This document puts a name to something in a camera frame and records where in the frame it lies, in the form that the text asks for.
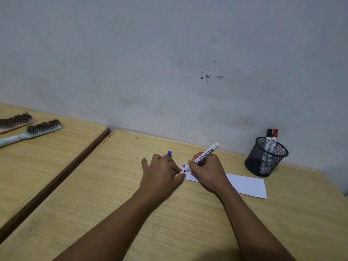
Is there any red capped white marker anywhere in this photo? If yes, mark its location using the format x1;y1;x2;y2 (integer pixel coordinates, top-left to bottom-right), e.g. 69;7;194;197
268;129;279;171

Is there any person's right forearm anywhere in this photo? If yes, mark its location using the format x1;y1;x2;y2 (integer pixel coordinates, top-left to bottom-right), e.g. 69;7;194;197
216;183;297;261

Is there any white paper strip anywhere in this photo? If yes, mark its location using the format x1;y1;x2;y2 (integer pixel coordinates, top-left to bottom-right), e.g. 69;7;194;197
179;171;267;199

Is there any light blue handle wire brush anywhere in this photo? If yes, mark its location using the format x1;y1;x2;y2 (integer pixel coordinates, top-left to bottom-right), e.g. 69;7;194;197
0;119;63;149

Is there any black capped white marker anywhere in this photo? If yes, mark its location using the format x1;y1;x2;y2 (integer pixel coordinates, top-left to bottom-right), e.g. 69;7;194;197
260;129;273;174

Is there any person's left forearm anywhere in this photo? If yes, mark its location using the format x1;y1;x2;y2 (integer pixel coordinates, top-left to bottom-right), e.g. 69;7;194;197
53;187;163;261

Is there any black mesh pen holder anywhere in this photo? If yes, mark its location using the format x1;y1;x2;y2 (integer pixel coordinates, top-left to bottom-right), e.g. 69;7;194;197
244;136;289;178

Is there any person's right hand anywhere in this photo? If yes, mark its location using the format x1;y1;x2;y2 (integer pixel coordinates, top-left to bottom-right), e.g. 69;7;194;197
188;152;232;194

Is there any person's left hand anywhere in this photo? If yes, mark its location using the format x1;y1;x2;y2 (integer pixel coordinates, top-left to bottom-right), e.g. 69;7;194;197
139;153;187;205

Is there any white board marker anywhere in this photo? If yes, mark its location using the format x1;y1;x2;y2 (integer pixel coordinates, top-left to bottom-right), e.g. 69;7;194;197
181;142;221;172

